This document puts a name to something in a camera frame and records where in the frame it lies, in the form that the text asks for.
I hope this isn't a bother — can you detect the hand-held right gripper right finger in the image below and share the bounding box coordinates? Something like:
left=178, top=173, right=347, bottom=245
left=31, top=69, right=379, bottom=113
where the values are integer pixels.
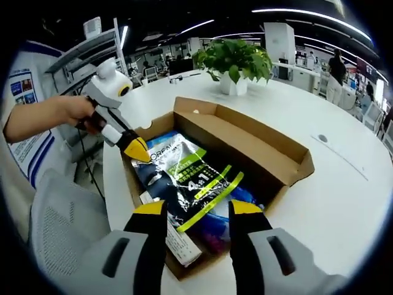
left=227, top=199, right=349, bottom=295

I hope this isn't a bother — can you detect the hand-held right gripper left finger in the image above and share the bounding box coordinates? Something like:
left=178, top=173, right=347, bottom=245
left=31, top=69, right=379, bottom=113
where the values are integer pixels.
left=78, top=199, right=168, bottom=295

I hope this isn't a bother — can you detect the dark pouch with green stripes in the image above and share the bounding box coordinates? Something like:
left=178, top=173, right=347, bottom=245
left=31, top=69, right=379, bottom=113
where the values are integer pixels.
left=131, top=140, right=245, bottom=233

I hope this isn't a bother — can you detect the brown cardboard shoe box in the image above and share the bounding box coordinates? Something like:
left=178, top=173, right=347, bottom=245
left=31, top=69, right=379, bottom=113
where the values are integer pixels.
left=121, top=96, right=316, bottom=282

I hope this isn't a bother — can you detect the person's left hand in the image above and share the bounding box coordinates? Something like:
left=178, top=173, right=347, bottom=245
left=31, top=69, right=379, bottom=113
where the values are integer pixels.
left=56, top=94, right=104, bottom=135

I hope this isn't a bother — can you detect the grey metal shelf rack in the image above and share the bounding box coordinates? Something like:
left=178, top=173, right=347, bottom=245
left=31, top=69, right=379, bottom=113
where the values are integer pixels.
left=45, top=17, right=130, bottom=96

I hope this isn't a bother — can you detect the white ribbed appliance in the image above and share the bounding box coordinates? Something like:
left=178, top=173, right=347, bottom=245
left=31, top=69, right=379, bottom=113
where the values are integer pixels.
left=82, top=17, right=103, bottom=39

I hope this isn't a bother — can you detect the grey mesh office chair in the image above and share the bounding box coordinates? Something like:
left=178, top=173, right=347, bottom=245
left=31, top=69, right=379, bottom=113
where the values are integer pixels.
left=29, top=170, right=111, bottom=283

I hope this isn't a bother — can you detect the person's light shirt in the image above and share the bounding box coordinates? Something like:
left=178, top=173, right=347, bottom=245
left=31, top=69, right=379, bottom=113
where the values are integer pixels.
left=0, top=135, right=36, bottom=243

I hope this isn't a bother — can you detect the green plant in white pot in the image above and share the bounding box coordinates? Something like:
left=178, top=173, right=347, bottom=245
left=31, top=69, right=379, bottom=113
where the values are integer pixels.
left=192, top=38, right=274, bottom=96

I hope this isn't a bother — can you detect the white square pillar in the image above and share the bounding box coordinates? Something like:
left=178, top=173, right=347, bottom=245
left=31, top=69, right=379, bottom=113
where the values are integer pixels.
left=263, top=23, right=296, bottom=65

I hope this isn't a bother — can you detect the white office chair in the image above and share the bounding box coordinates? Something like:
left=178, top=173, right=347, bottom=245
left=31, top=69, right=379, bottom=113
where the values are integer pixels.
left=362, top=101, right=384, bottom=133

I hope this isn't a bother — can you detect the long ceiling light strip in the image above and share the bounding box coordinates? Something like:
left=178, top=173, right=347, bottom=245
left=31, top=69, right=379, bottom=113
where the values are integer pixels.
left=251, top=8, right=373, bottom=41

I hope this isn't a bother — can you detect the black cable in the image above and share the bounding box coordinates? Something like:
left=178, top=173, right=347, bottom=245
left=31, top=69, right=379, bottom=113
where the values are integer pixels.
left=77, top=128, right=106, bottom=201

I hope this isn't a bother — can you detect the blue white wall poster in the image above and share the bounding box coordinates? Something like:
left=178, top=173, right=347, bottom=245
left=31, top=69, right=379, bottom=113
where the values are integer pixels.
left=7, top=69, right=58, bottom=185

